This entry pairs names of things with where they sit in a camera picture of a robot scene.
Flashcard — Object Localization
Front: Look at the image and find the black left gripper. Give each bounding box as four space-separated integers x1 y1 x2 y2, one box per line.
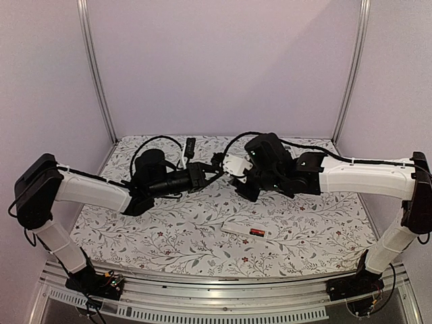
148 161 221 198

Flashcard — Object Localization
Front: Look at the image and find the long white remote control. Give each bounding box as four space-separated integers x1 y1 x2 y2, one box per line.
221 223 268 238

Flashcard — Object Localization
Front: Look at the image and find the red battery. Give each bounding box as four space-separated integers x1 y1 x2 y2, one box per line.
249 229 265 237

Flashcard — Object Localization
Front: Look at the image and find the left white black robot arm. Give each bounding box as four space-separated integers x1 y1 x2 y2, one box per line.
8 148 223 293

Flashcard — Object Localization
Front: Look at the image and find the floral patterned table mat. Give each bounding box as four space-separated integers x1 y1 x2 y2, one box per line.
66 134 378 278

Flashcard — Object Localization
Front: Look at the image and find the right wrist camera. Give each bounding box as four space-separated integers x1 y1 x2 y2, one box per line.
211 153 253 178

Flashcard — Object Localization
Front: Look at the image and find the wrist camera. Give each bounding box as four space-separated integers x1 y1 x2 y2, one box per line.
180 137 196 169
211 153 253 178

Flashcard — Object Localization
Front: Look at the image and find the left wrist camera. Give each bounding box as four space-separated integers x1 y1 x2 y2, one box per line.
180 137 196 169

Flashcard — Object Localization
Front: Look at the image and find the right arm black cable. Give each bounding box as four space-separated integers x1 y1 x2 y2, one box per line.
223 131 267 159

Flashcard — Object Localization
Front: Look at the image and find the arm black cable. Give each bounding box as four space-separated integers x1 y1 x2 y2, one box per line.
223 131 267 159
130 135 185 183

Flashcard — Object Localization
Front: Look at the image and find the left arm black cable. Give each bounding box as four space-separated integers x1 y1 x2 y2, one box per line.
130 135 185 183

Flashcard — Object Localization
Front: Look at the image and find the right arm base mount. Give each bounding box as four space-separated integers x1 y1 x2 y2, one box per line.
325 265 384 301

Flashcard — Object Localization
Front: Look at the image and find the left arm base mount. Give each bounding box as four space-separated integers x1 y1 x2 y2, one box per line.
64 254 125 300

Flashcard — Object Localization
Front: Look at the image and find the right aluminium frame post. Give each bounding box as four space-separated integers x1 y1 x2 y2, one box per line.
331 0 371 146

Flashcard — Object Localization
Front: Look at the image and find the aluminium frame post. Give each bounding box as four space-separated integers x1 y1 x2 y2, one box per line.
76 0 117 143
331 0 371 146

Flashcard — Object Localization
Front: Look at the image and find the left aluminium frame post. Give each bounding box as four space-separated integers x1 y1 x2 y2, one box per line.
76 0 117 143

